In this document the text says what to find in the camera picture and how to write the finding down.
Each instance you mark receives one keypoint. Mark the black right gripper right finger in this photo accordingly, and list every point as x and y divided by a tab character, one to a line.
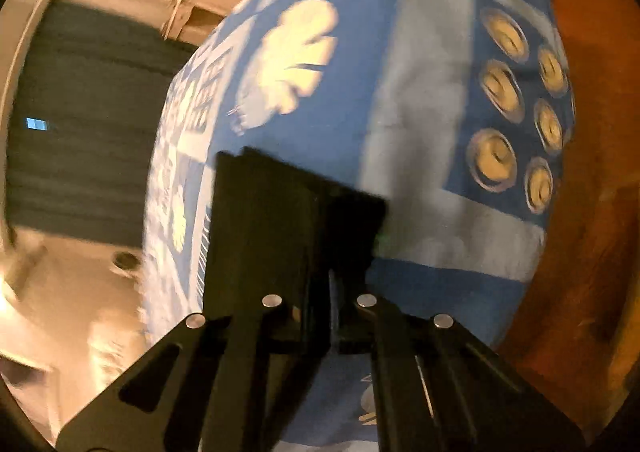
437	387

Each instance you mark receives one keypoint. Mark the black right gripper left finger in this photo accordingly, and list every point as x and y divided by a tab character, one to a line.
223	379

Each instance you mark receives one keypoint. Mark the black pants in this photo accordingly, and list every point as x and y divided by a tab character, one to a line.
278	229

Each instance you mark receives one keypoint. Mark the blue patterned bed cover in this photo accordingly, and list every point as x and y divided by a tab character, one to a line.
454	112

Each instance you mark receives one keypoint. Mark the dark green curtain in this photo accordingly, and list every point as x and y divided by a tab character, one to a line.
83	124

